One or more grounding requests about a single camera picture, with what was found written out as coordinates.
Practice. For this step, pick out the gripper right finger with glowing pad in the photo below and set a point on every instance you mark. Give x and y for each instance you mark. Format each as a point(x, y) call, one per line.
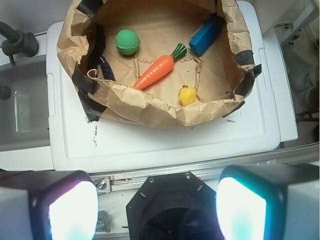
point(269, 202)

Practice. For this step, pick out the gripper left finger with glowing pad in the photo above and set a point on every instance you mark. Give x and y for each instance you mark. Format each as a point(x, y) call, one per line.
point(47, 205)

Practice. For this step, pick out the blue rectangular block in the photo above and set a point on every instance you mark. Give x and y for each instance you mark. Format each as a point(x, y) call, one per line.
point(206, 36)

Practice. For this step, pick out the white plastic lid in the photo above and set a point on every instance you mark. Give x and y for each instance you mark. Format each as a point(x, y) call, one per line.
point(109, 145)

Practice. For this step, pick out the yellow rubber duck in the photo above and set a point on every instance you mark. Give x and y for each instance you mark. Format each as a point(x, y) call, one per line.
point(187, 95)

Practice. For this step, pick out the black faucet fixture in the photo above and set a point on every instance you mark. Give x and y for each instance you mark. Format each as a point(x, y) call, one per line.
point(17, 42)

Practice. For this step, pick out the orange toy carrot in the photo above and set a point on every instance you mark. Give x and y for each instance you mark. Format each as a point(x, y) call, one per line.
point(160, 68)

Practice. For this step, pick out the crumpled brown paper bag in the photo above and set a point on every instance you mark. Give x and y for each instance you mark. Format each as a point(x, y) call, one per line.
point(222, 77)

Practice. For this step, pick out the green dimpled ball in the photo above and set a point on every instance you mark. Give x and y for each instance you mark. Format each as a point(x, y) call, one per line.
point(127, 42)

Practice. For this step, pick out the black octagonal mount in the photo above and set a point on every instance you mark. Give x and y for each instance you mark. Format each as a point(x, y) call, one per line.
point(176, 206)

